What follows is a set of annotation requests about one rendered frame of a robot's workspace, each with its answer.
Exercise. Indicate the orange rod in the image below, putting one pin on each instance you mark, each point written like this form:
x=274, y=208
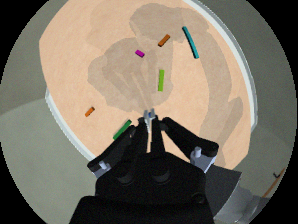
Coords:
x=163, y=41
x=89, y=111

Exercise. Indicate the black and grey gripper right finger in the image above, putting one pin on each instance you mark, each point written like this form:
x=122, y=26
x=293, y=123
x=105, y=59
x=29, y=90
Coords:
x=201, y=152

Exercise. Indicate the short magenta rod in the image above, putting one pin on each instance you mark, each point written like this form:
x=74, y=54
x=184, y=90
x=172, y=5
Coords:
x=139, y=53

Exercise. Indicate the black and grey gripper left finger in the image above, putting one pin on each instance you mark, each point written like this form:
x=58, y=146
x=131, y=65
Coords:
x=125, y=166

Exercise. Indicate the turquoise rod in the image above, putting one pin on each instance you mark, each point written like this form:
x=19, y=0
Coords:
x=190, y=41

